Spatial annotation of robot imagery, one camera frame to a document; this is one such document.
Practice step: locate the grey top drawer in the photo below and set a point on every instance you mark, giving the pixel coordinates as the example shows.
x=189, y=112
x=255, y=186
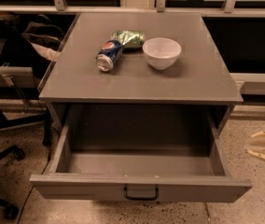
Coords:
x=105, y=148

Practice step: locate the grey drawer cabinet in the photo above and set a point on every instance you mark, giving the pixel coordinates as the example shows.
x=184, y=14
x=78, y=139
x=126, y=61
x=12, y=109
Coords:
x=199, y=76

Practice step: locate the white bowl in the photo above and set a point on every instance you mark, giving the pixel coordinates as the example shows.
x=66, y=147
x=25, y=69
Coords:
x=161, y=53

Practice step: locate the green crumpled chip bag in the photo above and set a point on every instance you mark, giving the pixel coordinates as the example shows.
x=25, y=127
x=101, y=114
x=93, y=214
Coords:
x=129, y=39

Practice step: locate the blue Pepsi can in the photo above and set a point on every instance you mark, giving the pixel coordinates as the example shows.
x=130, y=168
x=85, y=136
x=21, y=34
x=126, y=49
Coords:
x=109, y=55

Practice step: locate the dark bag with white cloth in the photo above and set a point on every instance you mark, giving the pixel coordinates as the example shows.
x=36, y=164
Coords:
x=45, y=37

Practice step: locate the grey side table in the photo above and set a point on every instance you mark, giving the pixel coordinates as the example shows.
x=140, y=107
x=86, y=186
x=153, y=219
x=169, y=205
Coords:
x=21, y=77

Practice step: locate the black top drawer handle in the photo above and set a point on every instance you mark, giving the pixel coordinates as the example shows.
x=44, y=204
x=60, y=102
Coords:
x=141, y=194

